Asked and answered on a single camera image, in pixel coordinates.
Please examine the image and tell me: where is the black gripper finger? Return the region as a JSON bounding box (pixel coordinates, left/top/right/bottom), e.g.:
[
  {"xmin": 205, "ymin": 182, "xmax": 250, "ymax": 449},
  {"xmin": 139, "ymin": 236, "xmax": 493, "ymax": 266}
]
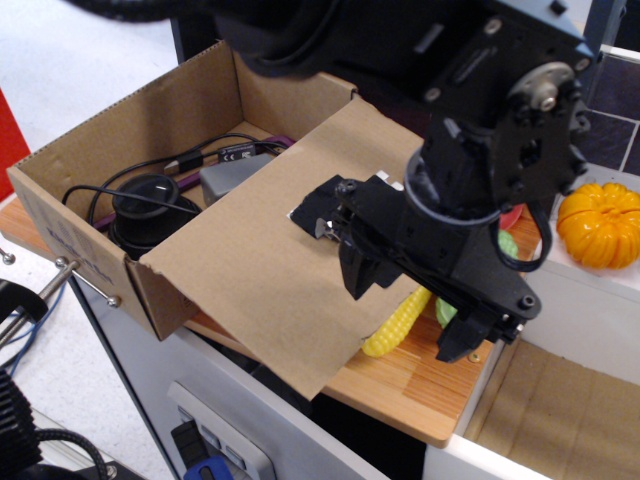
[
  {"xmin": 436, "ymin": 310, "xmax": 493, "ymax": 362},
  {"xmin": 338, "ymin": 239, "xmax": 400, "ymax": 300}
]

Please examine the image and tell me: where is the metal clamp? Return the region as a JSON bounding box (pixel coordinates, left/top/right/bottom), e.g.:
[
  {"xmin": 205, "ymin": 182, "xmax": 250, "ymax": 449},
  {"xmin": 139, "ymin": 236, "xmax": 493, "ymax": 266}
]
[{"xmin": 1, "ymin": 257, "xmax": 122, "ymax": 348}]

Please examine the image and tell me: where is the black usb cable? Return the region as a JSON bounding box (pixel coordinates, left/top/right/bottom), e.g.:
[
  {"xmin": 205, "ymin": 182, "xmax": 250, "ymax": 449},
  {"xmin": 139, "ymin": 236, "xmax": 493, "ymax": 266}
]
[{"xmin": 61, "ymin": 132, "xmax": 287, "ymax": 226}]

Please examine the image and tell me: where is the black ribbed heat sink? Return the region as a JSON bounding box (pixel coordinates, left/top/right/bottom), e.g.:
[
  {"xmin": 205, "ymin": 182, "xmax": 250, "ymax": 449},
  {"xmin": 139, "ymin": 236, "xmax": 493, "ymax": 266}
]
[{"xmin": 1, "ymin": 370, "xmax": 42, "ymax": 479}]

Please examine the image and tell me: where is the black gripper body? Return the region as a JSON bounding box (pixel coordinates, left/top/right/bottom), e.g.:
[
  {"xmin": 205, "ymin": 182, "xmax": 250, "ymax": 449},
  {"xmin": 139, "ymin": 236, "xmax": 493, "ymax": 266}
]
[{"xmin": 333, "ymin": 157, "xmax": 543, "ymax": 346}]

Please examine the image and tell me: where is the orange toy pumpkin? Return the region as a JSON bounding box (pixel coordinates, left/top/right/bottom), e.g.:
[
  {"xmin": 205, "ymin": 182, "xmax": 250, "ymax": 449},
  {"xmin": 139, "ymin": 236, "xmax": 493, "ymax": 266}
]
[{"xmin": 556, "ymin": 183, "xmax": 639, "ymax": 269}]

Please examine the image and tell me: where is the grey power strip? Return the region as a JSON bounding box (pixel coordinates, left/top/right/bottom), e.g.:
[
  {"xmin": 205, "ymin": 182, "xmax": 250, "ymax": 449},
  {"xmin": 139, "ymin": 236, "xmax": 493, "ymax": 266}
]
[{"xmin": 166, "ymin": 380, "xmax": 277, "ymax": 480}]

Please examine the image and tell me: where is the grey power adapter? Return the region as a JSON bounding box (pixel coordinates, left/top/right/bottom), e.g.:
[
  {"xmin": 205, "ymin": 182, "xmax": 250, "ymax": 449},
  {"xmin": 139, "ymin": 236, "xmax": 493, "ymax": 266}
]
[{"xmin": 199, "ymin": 154, "xmax": 273, "ymax": 206}]

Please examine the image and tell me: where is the brown cardboard box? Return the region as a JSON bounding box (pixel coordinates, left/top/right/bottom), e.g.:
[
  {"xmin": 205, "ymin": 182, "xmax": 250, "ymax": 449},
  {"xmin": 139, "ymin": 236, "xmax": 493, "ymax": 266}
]
[{"xmin": 8, "ymin": 44, "xmax": 421, "ymax": 398}]

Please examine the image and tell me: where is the black braided cable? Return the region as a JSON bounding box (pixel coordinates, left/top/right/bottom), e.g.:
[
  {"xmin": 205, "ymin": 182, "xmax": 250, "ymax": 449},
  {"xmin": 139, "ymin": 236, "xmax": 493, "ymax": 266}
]
[{"xmin": 29, "ymin": 428, "xmax": 117, "ymax": 480}]

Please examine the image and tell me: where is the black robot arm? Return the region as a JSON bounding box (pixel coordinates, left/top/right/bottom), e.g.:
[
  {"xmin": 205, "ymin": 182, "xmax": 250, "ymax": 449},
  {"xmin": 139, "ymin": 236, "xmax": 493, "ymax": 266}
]
[{"xmin": 80, "ymin": 1, "xmax": 593, "ymax": 363}]

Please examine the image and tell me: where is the red plastic plate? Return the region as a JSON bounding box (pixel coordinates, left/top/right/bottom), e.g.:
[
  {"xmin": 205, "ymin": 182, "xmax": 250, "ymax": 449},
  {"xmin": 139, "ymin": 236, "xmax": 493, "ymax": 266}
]
[{"xmin": 499, "ymin": 204, "xmax": 524, "ymax": 231}]

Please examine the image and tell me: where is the red panel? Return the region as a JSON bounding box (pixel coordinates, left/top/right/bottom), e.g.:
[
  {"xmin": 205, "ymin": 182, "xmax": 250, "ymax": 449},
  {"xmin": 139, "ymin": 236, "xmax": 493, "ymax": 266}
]
[{"xmin": 0, "ymin": 92, "xmax": 31, "ymax": 200}]

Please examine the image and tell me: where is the green toy bitter gourd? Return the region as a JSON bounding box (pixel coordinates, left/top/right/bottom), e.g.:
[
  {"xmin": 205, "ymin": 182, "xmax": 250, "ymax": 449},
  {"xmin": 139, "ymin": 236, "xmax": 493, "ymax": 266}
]
[{"xmin": 435, "ymin": 230, "xmax": 519, "ymax": 329}]

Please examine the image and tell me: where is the blue cable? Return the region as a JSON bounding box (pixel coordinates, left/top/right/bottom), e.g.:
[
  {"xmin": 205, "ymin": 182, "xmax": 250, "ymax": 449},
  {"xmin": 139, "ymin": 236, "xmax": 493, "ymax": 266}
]
[{"xmin": 0, "ymin": 284, "xmax": 66, "ymax": 376}]

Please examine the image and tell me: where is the grey metal post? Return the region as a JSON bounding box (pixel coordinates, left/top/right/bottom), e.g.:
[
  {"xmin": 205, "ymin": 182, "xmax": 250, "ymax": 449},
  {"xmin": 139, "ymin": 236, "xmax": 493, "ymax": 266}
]
[{"xmin": 584, "ymin": 0, "xmax": 627, "ymax": 56}]

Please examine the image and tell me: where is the wooden counter board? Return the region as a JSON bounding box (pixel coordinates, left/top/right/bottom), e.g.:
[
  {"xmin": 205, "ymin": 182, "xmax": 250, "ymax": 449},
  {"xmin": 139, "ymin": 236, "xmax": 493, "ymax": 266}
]
[{"xmin": 1, "ymin": 194, "xmax": 539, "ymax": 448}]

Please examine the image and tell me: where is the yellow toy corn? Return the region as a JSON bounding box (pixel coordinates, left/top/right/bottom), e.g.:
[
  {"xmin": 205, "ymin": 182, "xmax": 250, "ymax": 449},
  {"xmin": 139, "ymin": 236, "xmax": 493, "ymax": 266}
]
[{"xmin": 361, "ymin": 286, "xmax": 432, "ymax": 358}]

